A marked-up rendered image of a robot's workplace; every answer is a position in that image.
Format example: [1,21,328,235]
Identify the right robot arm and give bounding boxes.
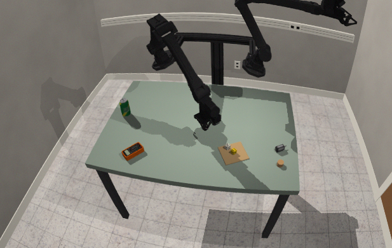
[146,14,221,126]

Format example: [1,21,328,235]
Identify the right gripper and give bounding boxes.
[194,108,211,130]

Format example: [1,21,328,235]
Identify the orange multimeter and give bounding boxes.
[122,142,144,161]

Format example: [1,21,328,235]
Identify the green soda can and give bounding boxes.
[119,98,131,117]

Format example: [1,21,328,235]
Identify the small orange-brown cylinder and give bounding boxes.
[277,160,284,167]

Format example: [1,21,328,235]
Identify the tan flat mat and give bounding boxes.
[218,142,249,165]

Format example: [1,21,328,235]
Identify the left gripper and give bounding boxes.
[331,7,357,26]

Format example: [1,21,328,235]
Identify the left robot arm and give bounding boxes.
[234,0,345,74]

